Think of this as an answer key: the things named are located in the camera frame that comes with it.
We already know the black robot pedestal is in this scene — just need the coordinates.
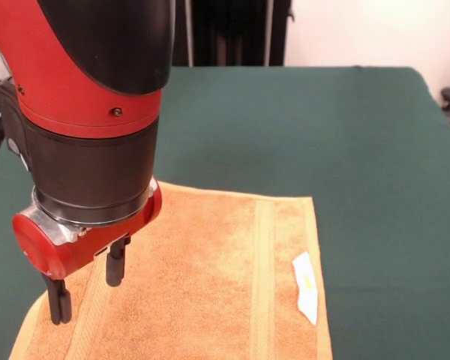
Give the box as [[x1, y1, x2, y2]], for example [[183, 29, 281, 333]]
[[171, 0, 296, 68]]

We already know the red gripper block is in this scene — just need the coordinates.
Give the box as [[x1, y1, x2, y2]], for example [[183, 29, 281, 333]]
[[11, 179, 164, 326]]

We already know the dark green table cloth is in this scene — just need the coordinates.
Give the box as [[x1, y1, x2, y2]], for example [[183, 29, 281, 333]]
[[0, 66, 450, 360]]

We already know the tan terry cloth towel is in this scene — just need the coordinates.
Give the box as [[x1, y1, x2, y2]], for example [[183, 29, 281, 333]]
[[9, 181, 334, 360]]

